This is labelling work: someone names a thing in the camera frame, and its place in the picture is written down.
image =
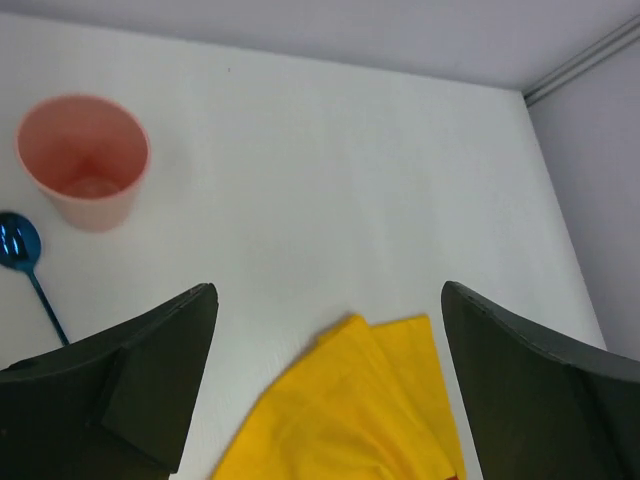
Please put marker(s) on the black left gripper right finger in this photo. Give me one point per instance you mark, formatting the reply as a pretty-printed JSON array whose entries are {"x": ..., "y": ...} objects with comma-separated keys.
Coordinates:
[{"x": 540, "y": 404}]

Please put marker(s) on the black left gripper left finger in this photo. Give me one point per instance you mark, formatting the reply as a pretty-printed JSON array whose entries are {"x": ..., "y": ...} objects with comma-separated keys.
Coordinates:
[{"x": 115, "y": 405}]

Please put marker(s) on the yellow Pikachu placemat cloth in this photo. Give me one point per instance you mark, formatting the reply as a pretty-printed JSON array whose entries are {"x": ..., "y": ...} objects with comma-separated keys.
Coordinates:
[{"x": 363, "y": 402}]

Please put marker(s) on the blue metallic spoon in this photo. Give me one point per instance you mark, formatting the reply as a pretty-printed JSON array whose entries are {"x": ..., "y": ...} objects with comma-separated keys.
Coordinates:
[{"x": 21, "y": 250}]

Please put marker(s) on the pink plastic cup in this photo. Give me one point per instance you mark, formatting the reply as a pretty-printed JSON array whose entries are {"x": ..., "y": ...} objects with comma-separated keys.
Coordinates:
[{"x": 87, "y": 155}]

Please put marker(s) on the aluminium corner frame post right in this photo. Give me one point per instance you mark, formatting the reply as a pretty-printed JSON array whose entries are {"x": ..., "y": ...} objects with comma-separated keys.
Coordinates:
[{"x": 586, "y": 60}]

